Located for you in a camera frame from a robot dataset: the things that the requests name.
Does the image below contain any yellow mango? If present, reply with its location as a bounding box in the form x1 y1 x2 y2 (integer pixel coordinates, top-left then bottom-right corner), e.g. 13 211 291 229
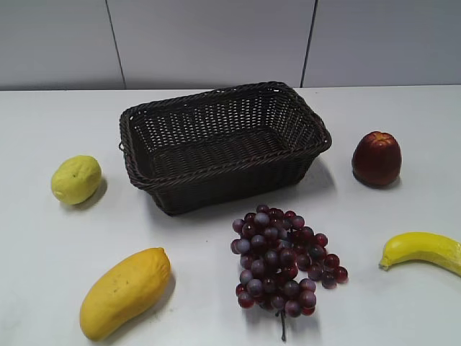
79 247 171 341

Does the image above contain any black woven basket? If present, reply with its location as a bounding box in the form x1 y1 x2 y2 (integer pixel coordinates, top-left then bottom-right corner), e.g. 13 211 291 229
120 81 332 216

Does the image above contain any yellow banana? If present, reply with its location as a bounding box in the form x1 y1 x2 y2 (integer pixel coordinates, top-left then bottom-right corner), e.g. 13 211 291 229
379 232 460 276

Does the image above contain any purple grape bunch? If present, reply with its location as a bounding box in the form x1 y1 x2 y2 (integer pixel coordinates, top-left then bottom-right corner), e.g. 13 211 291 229
230 204 349 328

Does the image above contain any red apple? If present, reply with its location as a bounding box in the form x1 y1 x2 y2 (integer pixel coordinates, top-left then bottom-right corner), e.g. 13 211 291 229
352 131 402 187

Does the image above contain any yellow lemon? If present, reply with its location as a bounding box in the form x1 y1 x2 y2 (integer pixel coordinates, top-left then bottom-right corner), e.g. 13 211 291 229
51 155 102 205

